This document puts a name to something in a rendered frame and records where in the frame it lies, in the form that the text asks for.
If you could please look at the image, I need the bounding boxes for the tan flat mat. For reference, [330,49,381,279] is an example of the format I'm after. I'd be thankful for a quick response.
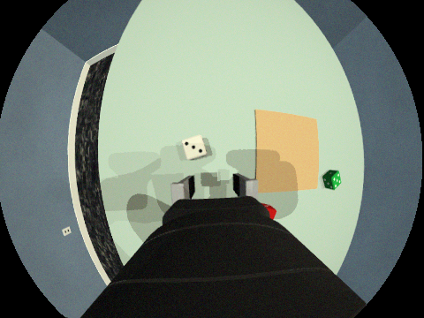
[255,110,319,193]

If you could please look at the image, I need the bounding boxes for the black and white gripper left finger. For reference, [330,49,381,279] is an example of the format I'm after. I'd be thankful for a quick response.
[170,176,195,205]

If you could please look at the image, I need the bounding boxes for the white die with black pips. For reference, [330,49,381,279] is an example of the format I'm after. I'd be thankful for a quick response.
[181,135,207,161]

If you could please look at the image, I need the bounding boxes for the red die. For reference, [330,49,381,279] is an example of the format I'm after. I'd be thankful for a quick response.
[262,203,276,219]

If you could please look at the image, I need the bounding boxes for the green die with white pips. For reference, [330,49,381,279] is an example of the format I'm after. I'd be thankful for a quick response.
[322,170,341,190]

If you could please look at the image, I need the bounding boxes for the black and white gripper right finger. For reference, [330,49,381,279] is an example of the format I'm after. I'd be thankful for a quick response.
[233,173,258,200]

